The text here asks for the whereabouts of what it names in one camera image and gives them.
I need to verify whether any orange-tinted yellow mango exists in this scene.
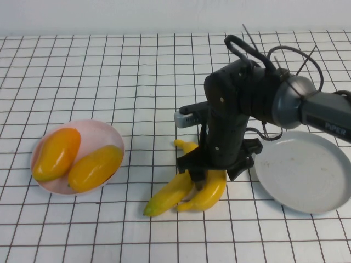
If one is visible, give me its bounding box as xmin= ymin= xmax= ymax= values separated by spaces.
xmin=32 ymin=128 xmax=82 ymax=183

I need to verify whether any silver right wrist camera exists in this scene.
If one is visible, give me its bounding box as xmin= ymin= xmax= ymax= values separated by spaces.
xmin=173 ymin=101 xmax=212 ymax=129

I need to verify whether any thin black zip tie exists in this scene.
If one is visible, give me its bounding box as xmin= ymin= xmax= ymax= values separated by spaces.
xmin=242 ymin=24 xmax=261 ymax=53
xmin=297 ymin=44 xmax=318 ymax=75

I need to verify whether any thick black looped cable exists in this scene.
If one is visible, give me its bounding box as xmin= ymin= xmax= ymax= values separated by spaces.
xmin=224 ymin=35 xmax=278 ymax=75

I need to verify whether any yellow plastic banana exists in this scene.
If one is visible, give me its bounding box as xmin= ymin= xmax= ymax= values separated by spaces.
xmin=144 ymin=139 xmax=200 ymax=218
xmin=176 ymin=169 xmax=228 ymax=212

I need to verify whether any grey round plate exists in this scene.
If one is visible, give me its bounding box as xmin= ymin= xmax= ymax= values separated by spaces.
xmin=253 ymin=130 xmax=351 ymax=214

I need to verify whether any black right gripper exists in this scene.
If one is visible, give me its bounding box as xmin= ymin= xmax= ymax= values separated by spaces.
xmin=176 ymin=108 xmax=263 ymax=191

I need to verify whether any thin black cable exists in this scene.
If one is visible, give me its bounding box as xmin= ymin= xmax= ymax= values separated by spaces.
xmin=267 ymin=45 xmax=325 ymax=92
xmin=246 ymin=121 xmax=284 ymax=142

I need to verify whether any pink round plate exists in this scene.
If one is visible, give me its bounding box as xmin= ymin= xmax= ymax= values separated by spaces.
xmin=29 ymin=119 xmax=126 ymax=196

